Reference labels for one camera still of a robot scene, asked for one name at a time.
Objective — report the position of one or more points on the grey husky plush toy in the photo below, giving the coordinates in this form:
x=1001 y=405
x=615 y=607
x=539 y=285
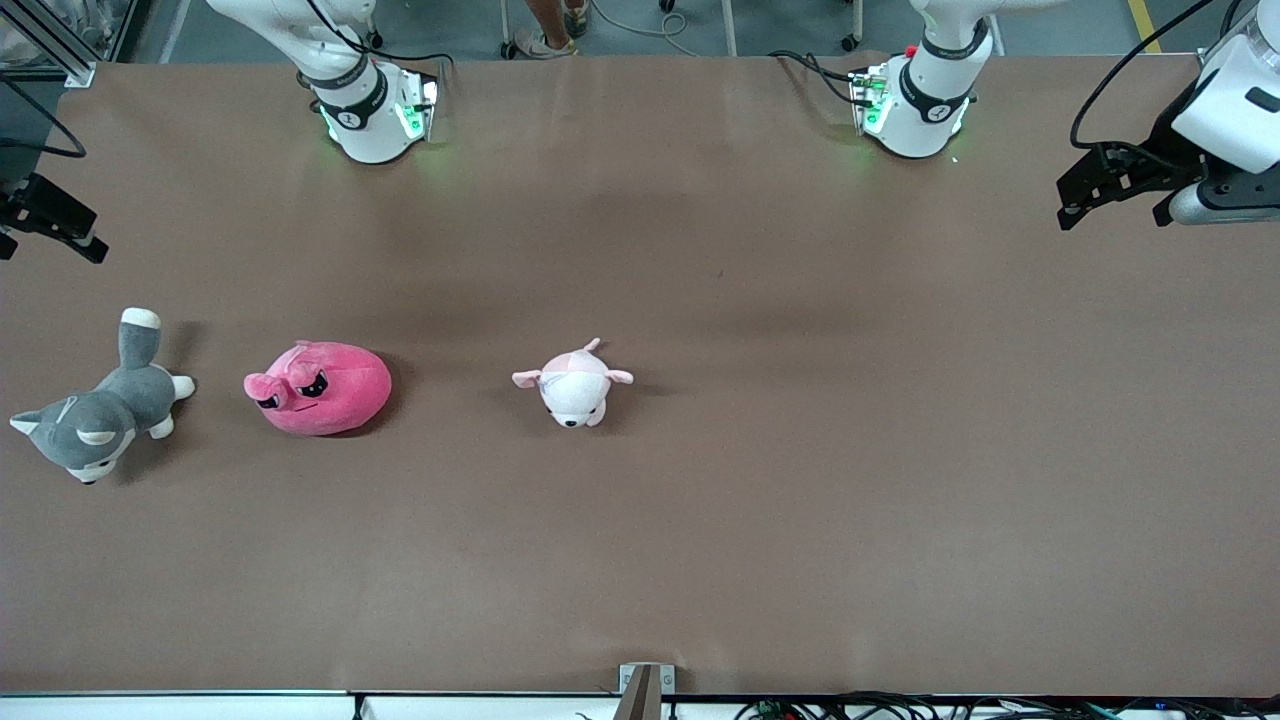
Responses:
x=110 y=410

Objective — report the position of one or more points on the person's white shoe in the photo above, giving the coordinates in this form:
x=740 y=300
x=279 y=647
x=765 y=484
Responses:
x=540 y=45

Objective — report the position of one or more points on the pale pink pig plush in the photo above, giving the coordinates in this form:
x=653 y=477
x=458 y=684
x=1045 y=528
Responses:
x=575 y=390

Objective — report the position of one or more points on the person's dark shoe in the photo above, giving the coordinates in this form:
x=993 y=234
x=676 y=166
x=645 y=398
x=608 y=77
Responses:
x=577 y=18

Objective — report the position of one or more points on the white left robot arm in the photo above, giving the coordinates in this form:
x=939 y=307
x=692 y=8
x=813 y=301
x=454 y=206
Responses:
x=920 y=90

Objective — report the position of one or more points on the metal table edge bracket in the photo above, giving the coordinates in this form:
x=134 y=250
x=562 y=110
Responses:
x=645 y=690

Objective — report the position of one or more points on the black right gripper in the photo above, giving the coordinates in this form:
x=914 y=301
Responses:
x=42 y=205

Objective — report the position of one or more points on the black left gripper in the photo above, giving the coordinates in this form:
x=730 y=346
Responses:
x=1167 y=134

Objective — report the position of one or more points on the person's bare leg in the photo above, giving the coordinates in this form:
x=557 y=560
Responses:
x=545 y=15

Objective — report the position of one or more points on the white stand leg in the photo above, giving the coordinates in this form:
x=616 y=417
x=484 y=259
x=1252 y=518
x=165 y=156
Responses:
x=729 y=30
x=856 y=20

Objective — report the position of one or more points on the pink round plush toy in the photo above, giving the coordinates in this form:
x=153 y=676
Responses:
x=335 y=395

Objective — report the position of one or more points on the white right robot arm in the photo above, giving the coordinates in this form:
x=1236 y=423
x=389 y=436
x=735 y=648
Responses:
x=365 y=110

